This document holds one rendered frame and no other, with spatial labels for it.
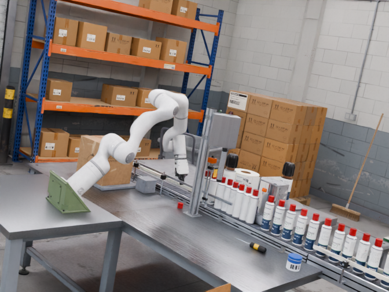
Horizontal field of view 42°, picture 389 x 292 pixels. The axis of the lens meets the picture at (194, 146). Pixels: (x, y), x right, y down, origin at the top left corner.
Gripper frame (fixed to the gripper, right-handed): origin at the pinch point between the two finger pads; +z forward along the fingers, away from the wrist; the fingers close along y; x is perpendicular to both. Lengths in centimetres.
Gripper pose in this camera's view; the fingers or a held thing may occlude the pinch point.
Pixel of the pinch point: (182, 181)
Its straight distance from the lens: 343.1
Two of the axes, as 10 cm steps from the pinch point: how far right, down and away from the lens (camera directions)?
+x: -7.1, 1.0, 7.0
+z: 0.7, 10.0, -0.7
